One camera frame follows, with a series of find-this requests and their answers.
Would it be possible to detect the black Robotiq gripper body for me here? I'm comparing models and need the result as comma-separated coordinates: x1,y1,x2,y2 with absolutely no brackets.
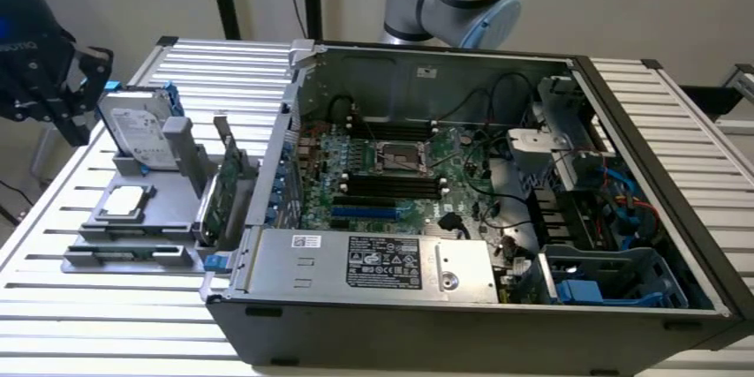
0,0,79,123

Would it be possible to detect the black expansion slot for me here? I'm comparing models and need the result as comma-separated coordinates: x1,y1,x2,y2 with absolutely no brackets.
331,194,400,209

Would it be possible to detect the blue expansion slot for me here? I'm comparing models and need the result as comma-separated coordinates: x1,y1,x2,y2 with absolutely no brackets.
329,206,400,221

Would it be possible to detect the black RAM slot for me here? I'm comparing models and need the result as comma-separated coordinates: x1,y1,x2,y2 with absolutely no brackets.
348,132,438,141
348,177,445,186
345,189,446,199
350,117,438,125
346,183,445,192
348,171,444,180
348,127,438,135
349,123,438,131

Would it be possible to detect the silver CPU chip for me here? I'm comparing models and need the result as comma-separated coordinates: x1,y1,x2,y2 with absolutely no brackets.
98,184,157,220

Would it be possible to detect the grey plastic parts rack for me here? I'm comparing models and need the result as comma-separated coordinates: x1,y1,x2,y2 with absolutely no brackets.
61,116,266,275

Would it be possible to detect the green graphics card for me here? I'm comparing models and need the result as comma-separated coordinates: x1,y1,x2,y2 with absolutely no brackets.
197,115,259,249

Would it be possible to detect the grey power supply unit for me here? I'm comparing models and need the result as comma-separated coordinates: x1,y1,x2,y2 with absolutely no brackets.
231,228,504,306

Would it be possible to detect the metal CPU socket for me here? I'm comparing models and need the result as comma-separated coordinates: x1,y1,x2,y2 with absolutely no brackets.
368,139,430,174

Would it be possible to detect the green motherboard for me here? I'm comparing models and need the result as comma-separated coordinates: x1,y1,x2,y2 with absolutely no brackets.
293,122,536,257

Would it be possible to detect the open black PC case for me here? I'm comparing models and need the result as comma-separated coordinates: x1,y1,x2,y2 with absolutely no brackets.
203,39,754,368

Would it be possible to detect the black fan shroud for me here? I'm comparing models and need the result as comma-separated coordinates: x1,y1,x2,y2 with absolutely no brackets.
526,185,621,251

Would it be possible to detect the blue plastic disk bay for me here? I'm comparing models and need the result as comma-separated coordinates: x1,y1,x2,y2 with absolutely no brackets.
538,243,692,310

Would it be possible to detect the silver hard disk blue bracket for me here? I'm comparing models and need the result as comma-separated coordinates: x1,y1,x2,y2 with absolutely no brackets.
97,79,187,174

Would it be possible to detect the black floor cable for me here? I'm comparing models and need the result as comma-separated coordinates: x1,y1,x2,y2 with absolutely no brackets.
0,179,33,224

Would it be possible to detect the black looped power wire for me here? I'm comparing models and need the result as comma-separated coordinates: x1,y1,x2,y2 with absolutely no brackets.
326,94,357,125

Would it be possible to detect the black plug with wire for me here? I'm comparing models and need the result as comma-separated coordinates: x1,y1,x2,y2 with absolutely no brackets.
438,212,468,242

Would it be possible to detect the long black wire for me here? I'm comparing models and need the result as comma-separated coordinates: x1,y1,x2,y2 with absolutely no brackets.
454,71,538,127

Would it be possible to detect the grey fan duct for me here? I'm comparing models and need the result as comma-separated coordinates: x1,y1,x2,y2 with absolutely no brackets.
505,126,576,171

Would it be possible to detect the blue disk wire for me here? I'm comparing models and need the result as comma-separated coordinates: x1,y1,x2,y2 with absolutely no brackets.
593,163,642,248

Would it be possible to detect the red disk wire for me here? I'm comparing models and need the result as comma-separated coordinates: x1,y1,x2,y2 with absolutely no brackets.
622,199,662,238

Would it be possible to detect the aluminium side frame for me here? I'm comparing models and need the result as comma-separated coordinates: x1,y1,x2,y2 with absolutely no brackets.
677,63,754,136

